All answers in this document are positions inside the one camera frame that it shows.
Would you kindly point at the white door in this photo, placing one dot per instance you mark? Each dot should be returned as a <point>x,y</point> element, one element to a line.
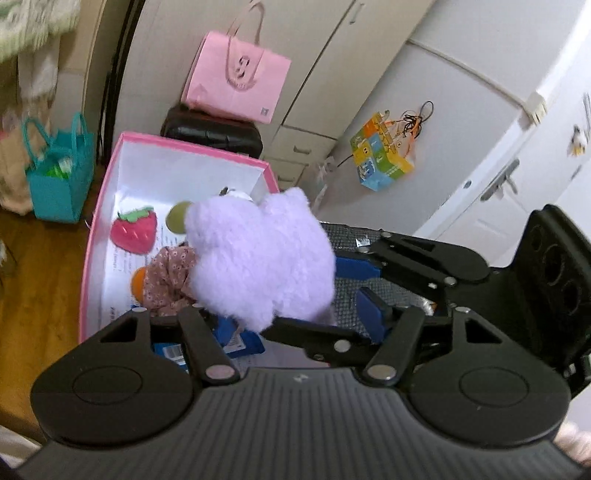
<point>531,152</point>

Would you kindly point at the teal bag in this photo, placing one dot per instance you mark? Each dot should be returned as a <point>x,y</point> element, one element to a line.
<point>60,184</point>

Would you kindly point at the brown paper bag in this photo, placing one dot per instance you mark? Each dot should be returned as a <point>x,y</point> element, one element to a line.
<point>14,180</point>

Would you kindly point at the pink floral scrunchie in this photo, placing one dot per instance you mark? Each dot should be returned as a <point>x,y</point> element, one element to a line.
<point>168,277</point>

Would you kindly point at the orange soft ball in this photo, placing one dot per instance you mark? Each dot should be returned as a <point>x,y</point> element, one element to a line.
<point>138,281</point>

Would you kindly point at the black suitcase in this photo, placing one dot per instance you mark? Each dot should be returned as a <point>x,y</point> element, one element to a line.
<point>212,131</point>

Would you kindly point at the small door ornament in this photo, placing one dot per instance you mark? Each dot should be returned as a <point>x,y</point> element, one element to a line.
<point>579,141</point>

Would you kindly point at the beige wardrobe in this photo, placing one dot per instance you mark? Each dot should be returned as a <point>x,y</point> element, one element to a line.
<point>332,69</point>

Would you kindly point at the white plush toy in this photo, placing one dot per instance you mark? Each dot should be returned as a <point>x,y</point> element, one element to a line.
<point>238,194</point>

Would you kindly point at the pink plush strawberry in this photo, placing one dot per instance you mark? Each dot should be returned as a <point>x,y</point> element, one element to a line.
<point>134,230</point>

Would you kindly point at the cream fluffy panda jacket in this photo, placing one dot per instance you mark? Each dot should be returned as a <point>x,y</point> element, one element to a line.
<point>41,23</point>

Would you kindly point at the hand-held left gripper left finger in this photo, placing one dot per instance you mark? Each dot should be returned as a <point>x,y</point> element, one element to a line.
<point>198,332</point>

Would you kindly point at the colourful paper gift bag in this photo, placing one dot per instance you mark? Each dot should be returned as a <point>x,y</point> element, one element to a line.
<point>381,157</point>

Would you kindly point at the purple plush toy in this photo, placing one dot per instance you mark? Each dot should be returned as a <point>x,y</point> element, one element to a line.
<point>263,258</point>

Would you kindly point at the pink cardboard box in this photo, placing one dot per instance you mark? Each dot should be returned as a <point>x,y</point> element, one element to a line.
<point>138,159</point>

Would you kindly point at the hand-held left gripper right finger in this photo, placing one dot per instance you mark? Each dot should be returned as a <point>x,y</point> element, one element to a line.
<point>371,309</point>

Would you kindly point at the pink tote bag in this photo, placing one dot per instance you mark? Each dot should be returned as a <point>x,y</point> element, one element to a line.
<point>235,78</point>

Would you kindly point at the black bubble mat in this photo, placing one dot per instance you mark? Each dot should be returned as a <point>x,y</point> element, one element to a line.
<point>346,300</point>

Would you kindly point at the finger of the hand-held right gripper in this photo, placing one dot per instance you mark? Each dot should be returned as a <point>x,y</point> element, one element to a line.
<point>355,267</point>
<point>323,339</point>

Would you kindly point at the green soft ball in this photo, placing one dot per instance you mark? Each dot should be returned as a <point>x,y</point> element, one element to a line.
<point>176,219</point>

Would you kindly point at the clear plastic bag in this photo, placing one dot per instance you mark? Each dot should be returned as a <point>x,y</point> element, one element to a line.
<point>325,184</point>

